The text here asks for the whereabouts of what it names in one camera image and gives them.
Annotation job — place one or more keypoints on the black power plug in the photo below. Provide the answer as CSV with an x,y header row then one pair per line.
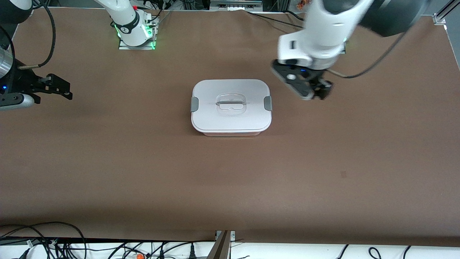
x,y
192,251

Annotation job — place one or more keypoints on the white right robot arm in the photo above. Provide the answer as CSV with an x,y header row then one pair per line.
x,y
125,18

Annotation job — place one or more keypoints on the translucent plastic storage box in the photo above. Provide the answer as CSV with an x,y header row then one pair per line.
x,y
231,133

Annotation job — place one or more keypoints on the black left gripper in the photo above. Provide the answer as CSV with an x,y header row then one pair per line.
x,y
321,87

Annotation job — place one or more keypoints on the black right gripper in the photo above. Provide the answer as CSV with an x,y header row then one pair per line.
x,y
22,83

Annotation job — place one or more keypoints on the brown table mat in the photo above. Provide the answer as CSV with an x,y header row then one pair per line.
x,y
230,187

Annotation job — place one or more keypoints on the metal corner bracket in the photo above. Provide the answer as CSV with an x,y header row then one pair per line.
x,y
440,18

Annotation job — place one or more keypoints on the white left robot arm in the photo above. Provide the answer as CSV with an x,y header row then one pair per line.
x,y
330,32

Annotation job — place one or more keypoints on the metal table frame bracket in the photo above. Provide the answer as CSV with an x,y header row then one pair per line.
x,y
222,246

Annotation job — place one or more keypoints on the white box lid grey clips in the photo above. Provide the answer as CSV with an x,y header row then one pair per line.
x,y
230,118

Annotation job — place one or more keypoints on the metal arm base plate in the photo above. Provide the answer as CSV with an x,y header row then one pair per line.
x,y
124,46

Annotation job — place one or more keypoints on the aluminium frame profile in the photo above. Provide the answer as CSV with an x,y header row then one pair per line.
x,y
235,4

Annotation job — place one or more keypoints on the colourful background toy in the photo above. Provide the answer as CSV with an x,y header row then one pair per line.
x,y
303,3

